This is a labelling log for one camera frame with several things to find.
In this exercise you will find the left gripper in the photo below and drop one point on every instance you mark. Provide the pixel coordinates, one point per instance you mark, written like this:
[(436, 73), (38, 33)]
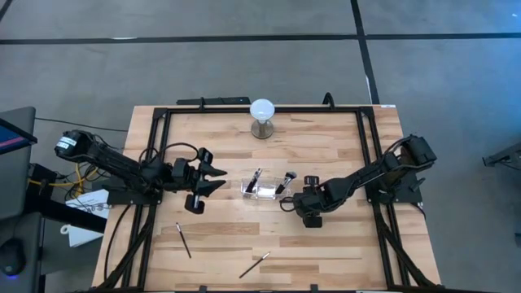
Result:
[(188, 175)]

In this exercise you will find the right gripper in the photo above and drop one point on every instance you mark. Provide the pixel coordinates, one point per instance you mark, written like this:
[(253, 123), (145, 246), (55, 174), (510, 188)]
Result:
[(314, 201)]

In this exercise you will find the fan-head makeup brush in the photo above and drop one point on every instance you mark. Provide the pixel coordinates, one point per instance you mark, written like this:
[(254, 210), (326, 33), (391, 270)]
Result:
[(286, 181)]

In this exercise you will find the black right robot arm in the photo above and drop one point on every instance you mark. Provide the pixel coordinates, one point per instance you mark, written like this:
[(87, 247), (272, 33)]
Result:
[(366, 179)]

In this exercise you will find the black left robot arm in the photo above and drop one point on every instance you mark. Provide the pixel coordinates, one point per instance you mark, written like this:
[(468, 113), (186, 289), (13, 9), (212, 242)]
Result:
[(114, 160)]

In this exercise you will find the clear acrylic organizer box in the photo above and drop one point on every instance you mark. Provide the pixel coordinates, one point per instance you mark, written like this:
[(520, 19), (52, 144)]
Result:
[(264, 192)]

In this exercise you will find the black flat bar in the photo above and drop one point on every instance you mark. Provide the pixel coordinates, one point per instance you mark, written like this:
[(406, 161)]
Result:
[(220, 101)]

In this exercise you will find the black table-edge clamp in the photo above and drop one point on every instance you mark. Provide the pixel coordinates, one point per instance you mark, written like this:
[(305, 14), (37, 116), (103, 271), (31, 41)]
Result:
[(313, 289)]

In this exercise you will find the white bulb brass table lamp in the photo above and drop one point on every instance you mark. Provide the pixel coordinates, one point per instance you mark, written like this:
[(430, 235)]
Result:
[(262, 109)]

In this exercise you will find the white paper sheet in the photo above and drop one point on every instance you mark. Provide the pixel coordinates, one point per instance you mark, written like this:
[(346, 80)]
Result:
[(95, 199)]

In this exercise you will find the black support beam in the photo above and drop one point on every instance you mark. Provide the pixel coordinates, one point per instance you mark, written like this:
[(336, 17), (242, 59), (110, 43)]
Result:
[(73, 213)]

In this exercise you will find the black power box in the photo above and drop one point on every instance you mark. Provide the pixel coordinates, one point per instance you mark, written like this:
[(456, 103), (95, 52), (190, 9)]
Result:
[(42, 175)]

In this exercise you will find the grey desk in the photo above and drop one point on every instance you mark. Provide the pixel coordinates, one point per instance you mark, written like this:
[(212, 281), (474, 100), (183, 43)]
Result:
[(14, 187)]

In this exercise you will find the computer monitor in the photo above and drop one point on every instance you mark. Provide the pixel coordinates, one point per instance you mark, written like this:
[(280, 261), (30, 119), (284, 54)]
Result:
[(12, 138)]

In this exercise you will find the black metal stand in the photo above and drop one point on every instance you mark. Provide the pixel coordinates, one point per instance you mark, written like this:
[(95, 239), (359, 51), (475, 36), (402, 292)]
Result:
[(504, 156)]

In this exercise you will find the black computer mouse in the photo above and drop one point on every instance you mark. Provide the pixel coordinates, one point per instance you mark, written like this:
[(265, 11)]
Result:
[(11, 256)]

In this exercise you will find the black aluminium table frame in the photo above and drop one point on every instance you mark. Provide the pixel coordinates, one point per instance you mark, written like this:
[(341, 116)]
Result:
[(285, 110)]

